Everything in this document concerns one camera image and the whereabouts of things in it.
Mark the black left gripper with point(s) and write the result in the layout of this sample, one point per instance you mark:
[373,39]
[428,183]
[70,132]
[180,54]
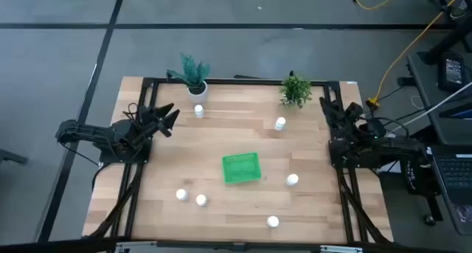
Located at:
[151,118]

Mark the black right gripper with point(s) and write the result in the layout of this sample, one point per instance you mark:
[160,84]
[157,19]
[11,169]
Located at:
[346,116]

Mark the white pill bottle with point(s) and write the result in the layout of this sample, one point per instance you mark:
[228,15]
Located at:
[201,200]
[292,179]
[273,221]
[199,111]
[181,194]
[280,123]

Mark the green plastic basket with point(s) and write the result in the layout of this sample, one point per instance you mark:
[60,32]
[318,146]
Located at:
[241,168]

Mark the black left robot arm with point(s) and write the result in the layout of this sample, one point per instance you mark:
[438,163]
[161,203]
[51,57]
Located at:
[92,133]

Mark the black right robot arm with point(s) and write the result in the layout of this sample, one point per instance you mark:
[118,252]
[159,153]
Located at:
[387,148]

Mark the teal plant in white pot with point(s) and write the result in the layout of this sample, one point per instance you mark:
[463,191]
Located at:
[198,92]

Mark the green leafy potted plant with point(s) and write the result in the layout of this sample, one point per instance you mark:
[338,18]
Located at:
[295,90]

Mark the grey side desk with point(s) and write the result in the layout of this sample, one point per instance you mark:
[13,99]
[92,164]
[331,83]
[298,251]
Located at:
[427,94]

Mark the black power adapter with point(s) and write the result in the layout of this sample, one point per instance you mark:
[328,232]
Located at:
[451,72]

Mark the open laptop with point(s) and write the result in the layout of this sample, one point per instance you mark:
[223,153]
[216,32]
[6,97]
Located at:
[455,172]

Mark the black bar with silver brackets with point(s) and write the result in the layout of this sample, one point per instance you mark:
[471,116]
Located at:
[236,247]

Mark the person's shoe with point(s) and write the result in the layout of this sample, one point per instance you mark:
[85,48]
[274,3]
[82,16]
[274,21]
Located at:
[460,12]

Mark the black aluminium table frame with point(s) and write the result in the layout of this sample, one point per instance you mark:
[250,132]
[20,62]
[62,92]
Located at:
[258,82]

